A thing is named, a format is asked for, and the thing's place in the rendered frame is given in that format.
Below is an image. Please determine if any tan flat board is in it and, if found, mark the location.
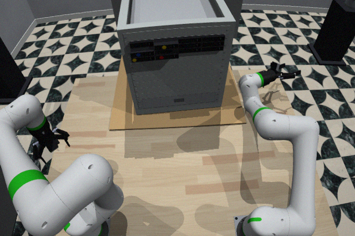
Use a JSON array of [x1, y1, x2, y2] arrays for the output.
[[109, 55, 246, 130]]

